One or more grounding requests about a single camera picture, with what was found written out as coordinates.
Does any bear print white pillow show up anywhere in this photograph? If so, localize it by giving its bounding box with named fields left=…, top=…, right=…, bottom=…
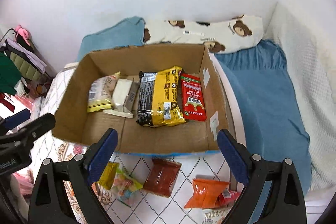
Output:
left=143, top=15, right=264, bottom=54

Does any beige yellow snack bag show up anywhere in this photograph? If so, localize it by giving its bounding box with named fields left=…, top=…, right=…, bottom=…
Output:
left=87, top=72, right=120, bottom=113

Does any clothes pile on rack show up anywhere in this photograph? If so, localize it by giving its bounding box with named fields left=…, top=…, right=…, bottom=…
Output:
left=1, top=25, right=52, bottom=112

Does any white textured blanket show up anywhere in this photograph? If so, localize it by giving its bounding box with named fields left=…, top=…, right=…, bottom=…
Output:
left=264, top=2, right=336, bottom=214

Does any colourful candy ball bag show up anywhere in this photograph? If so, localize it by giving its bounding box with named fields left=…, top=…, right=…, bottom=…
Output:
left=111, top=168, right=143, bottom=207

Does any blue bed sheet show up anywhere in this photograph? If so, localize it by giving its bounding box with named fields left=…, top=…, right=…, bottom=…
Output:
left=215, top=40, right=311, bottom=193

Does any dark red snack packet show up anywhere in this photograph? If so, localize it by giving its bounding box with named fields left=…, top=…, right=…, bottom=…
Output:
left=143, top=158, right=182, bottom=197

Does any small red white packet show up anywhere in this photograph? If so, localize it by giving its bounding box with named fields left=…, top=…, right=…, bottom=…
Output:
left=218, top=188, right=240, bottom=207

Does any cardboard milk carton box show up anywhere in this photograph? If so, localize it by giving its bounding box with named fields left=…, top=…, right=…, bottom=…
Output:
left=52, top=43, right=233, bottom=156

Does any teal blue pillow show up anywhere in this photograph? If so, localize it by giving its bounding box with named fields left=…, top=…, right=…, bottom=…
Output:
left=76, top=16, right=145, bottom=62

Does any yellow black snack bag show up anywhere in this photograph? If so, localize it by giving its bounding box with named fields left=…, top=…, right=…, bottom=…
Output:
left=137, top=66, right=186, bottom=127

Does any orange snack packet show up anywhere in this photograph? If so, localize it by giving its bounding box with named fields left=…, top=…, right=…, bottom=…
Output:
left=184, top=178, right=230, bottom=209

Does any yellow snack packet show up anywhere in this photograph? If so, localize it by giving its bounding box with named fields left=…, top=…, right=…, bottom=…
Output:
left=98, top=161, right=119, bottom=190

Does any silver foil snack pack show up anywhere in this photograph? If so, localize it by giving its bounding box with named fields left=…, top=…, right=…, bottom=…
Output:
left=103, top=79, right=139, bottom=118

